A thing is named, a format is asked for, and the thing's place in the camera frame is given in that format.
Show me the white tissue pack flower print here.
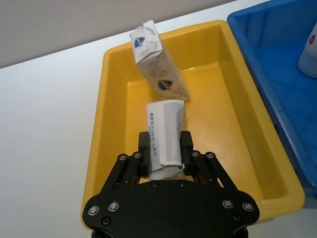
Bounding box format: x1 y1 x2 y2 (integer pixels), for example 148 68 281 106
128 20 191 102

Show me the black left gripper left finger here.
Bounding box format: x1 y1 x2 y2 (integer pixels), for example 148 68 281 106
98 131 152 197

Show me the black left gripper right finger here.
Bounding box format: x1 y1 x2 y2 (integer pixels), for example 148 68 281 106
179 130 239 192

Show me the white plastic bottle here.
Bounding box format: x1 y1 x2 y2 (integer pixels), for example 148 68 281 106
298 21 317 79

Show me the white tissue pack blue text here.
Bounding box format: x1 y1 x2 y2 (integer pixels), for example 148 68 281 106
146 99 186 181

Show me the yellow plastic bin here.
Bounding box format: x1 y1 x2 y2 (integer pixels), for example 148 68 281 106
81 19 306 230

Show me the blue plastic bin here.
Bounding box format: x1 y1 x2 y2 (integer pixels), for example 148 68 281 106
226 0 317 202

